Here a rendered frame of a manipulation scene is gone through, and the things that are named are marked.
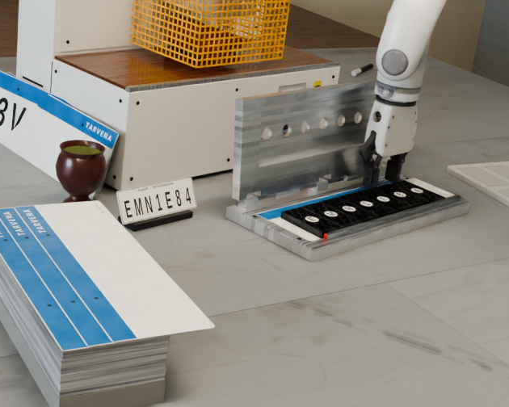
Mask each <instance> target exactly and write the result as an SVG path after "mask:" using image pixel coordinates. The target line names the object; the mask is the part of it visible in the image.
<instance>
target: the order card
mask: <svg viewBox="0 0 509 407"><path fill-rule="evenodd" d="M116 196H117V200H118V204H119V209H120V216H121V221H122V224H130V223H133V222H137V221H141V220H147V219H150V218H154V217H158V216H164V215H168V214H171V213H175V212H181V211H185V210H188V209H192V208H196V207H197V205H196V198H195V192H194V188H193V184H192V179H191V177H186V178H178V179H174V180H170V181H166V182H162V183H155V184H150V185H146V186H143V187H135V188H131V189H127V190H122V191H117V192H116Z"/></svg>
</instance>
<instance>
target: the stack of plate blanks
mask: <svg viewBox="0 0 509 407"><path fill-rule="evenodd" d="M0 321H1V323H2V324H3V326H4V328H5V329H6V331H7V333H8V334H9V336H10V338H11V340H12V342H13V343H14V345H15V347H16V349H17V351H18V352H19V354H20V356H21V357H22V359H23V361H24V362H25V364H26V366H27V368H28V370H29V371H30V373H31V374H32V377H33V379H34V380H35V382H36V384H37V385H38V387H39V389H40V391H41V392H42V394H43V396H44V398H45V400H46V401H47V402H48V405H49V407H138V406H143V405H152V404H156V403H161V402H164V396H165V388H166V380H165V374H166V357H167V349H168V344H169V341H170V336H165V337H160V338H149V339H143V340H137V341H132V342H122V343H116V344H110V345H104V346H94V347H89V346H86V344H85V343H84V341H83V340H82V339H81V337H80V336H79V335H78V333H77V331H76V330H75V328H74V327H73V326H72V324H71V323H70V322H69V320H68V318H67V317H66V315H65V314H64V313H63V312H62V310H61V308H60V307H59V305H58V304H57V302H56V301H55V300H54V299H53V297H52V295H51V294H50V292H49V291H48V289H47V288H46V287H45V285H44V284H43V282H42V281H41V279H40V277H39V276H38V274H37V273H36V272H35V271H34V269H33V268H32V266H31V264H30V263H29V261H28V260H27V259H26V258H25V256H24V255H23V253H22V251H21V250H20V249H19V247H18V246H17V245H16V243H15V241H14V240H13V238H12V237H11V235H10V234H9V233H8V232H7V230H6V228H5V227H4V225H3V224H2V222H1V221H0Z"/></svg>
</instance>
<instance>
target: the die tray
mask: <svg viewBox="0 0 509 407"><path fill-rule="evenodd" d="M447 172H448V173H450V174H452V175H454V176H455V177H457V178H459V179H460V180H462V181H464V182H466V183H468V184H469V185H471V186H473V187H475V188H477V189H478V190H480V191H482V192H484V193H486V194H487V195H489V196H491V197H493V198H494V199H496V200H498V201H500V202H501V203H503V204H506V205H507V206H508V207H509V162H491V163H479V164H468V165H456V166H448V168H447Z"/></svg>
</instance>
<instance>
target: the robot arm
mask: <svg viewBox="0 0 509 407"><path fill-rule="evenodd" d="M446 2H447V0H394V1H393V5H392V7H391V10H390V11H389V12H388V15H387V20H386V24H385V28H384V31H383V33H382V36H381V40H380V43H379V45H378V49H377V52H376V66H377V68H378V72H377V76H376V84H375V90H374V92H375V94H376V100H375V102H374V104H373V107H372V111H371V114H370V117H369V121H368V126H367V131H366V135H365V141H364V145H363V146H362V147H361V149H360V151H359V154H360V156H361V157H362V159H363V161H364V165H365V169H364V178H363V185H365V186H366V187H370V188H372V187H377V184H378V179H379V174H380V170H378V167H379V165H380V163H381V159H382V158H383V157H389V156H390V159H391V160H390V159H389V160H388V161H387V166H386V172H385V179H386V180H388V181H390V182H392V183H396V182H399V179H400V174H401V170H402V164H403V163H404V162H405V156H406V155H407V154H408V153H409V151H411V150H412V149H413V146H414V139H415V133H416V127H417V119H418V102H417V101H418V100H419V97H420V93H421V89H422V84H423V75H424V71H425V67H426V63H427V54H428V50H429V46H430V42H431V33H432V32H433V30H434V28H435V25H436V23H437V21H438V19H439V17H440V14H441V12H442V10H443V8H444V6H445V4H446ZM375 149H376V152H375V151H374V150H375ZM373 154H375V155H377V157H376V160H375V161H374V160H373V158H372V155H373Z"/></svg>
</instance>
